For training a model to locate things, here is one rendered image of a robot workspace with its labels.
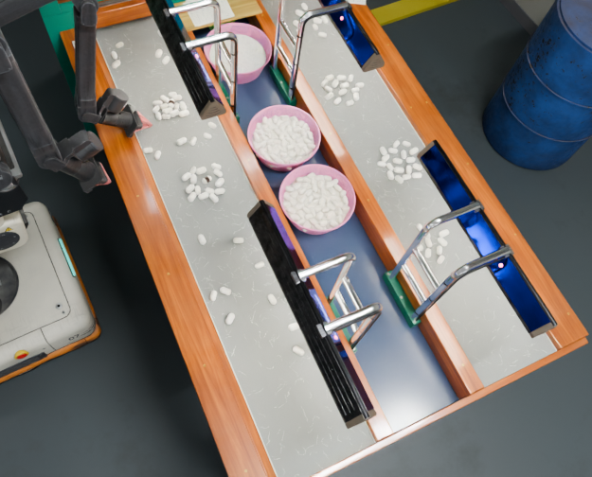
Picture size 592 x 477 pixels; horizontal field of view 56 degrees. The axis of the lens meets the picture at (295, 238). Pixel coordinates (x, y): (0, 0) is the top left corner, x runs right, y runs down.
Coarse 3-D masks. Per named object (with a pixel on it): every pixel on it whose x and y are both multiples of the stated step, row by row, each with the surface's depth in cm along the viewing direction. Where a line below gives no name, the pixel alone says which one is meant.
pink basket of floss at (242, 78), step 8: (224, 24) 221; (232, 24) 222; (240, 24) 222; (248, 32) 224; (256, 32) 223; (256, 40) 225; (264, 40) 222; (208, 48) 220; (264, 48) 223; (208, 56) 219; (264, 64) 214; (248, 72) 212; (256, 72) 215; (240, 80) 218; (248, 80) 220
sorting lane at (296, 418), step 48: (144, 48) 215; (144, 96) 205; (144, 144) 196; (240, 192) 192; (192, 240) 182; (240, 288) 177; (240, 336) 170; (288, 336) 172; (240, 384) 164; (288, 384) 165; (288, 432) 159; (336, 432) 161
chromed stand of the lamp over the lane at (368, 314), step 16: (336, 256) 143; (352, 256) 145; (304, 272) 140; (320, 272) 142; (336, 288) 165; (352, 288) 156; (336, 320) 136; (352, 320) 136; (368, 320) 148; (320, 336) 135; (352, 336) 166
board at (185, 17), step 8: (232, 0) 226; (240, 0) 227; (248, 0) 227; (232, 8) 224; (240, 8) 225; (248, 8) 225; (256, 8) 226; (184, 16) 219; (240, 16) 223; (248, 16) 225; (184, 24) 218; (192, 24) 218; (208, 24) 219
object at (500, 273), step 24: (432, 144) 164; (432, 168) 165; (456, 168) 162; (456, 192) 160; (480, 216) 155; (480, 240) 155; (504, 264) 151; (504, 288) 151; (528, 288) 146; (528, 312) 147
